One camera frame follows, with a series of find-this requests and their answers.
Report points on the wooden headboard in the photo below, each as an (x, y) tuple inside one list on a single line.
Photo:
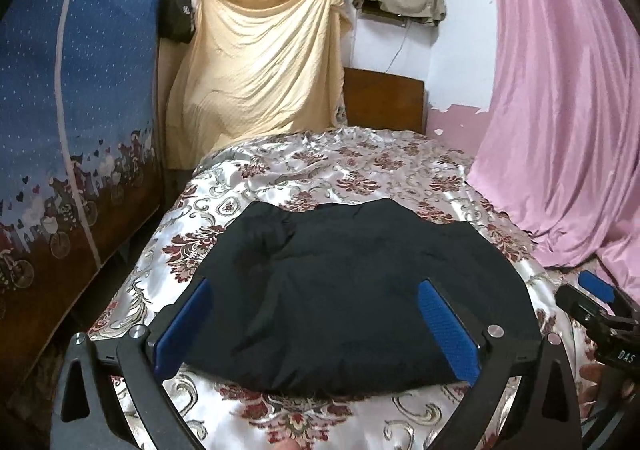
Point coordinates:
[(385, 100)]

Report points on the pink curtain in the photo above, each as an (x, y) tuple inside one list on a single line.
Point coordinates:
[(560, 105)]

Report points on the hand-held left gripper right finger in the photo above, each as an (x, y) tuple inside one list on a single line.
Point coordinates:
[(447, 325)]

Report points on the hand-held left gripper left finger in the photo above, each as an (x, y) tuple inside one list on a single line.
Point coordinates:
[(182, 325)]

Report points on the floral satin bedspread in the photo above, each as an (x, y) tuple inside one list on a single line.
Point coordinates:
[(360, 165)]

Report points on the black hanging bag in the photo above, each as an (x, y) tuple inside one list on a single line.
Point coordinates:
[(176, 12)]

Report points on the black garment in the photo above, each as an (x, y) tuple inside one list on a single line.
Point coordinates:
[(350, 285)]

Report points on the blue printed fabric wardrobe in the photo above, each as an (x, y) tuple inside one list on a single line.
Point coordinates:
[(75, 130)]

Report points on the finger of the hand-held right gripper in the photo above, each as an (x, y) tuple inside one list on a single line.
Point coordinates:
[(600, 287), (580, 305)]

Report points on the yellow hanging cloth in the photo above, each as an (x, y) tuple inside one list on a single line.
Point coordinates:
[(260, 60)]

